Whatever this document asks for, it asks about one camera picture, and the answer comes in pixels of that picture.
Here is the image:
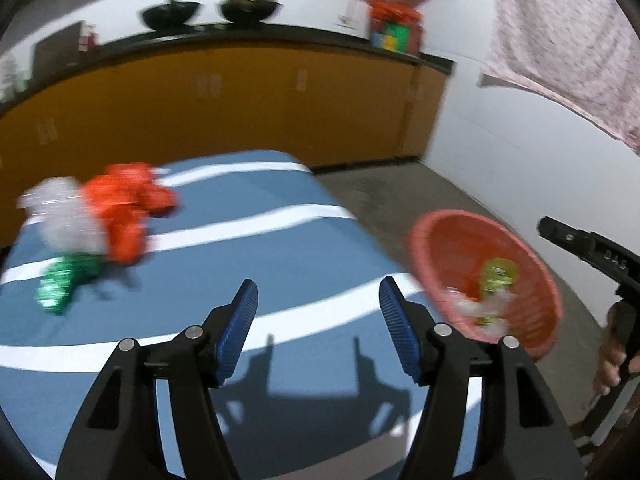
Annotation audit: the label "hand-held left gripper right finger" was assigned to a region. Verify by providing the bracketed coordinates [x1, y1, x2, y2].
[379, 276, 586, 480]

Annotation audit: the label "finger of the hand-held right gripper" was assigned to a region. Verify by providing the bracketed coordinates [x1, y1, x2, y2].
[539, 216, 593, 262]

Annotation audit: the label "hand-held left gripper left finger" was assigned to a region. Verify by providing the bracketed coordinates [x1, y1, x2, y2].
[55, 279, 258, 480]

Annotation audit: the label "red plastic waste basket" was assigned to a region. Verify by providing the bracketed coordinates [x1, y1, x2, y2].
[406, 210, 563, 361]

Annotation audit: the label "white plastic bag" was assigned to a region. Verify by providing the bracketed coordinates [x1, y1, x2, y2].
[445, 287, 512, 341]

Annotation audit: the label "yellow-green paw print bag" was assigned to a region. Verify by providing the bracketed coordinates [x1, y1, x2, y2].
[472, 257, 519, 326]

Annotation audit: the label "person's right hand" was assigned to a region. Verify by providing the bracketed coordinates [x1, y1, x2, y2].
[594, 304, 640, 396]

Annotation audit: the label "blue striped tablecloth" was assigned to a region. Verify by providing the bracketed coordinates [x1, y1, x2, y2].
[0, 149, 481, 466]

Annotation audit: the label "shiny green wrapper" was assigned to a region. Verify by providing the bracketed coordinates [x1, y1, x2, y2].
[35, 254, 102, 317]

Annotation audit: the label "pink floral curtain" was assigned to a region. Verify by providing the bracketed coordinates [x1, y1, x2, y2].
[477, 0, 640, 156]

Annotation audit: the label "crumpled clear plastic bag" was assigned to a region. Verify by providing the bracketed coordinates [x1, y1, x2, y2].
[19, 176, 109, 257]

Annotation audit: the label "wooden base cabinets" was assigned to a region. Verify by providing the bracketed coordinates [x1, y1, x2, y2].
[0, 42, 448, 243]

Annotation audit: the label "black kitchen countertop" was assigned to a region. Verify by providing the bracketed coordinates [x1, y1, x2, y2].
[0, 20, 457, 117]

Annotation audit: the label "black wok with lid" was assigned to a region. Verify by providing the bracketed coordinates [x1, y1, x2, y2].
[218, 0, 285, 25]

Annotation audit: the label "red bottle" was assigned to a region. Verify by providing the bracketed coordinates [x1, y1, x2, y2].
[77, 22, 99, 54]

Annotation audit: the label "dark cutting board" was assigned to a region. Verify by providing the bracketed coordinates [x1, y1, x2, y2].
[32, 20, 86, 69]

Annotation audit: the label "glass jar with plastic bag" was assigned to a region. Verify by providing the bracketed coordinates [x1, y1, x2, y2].
[0, 55, 27, 97]

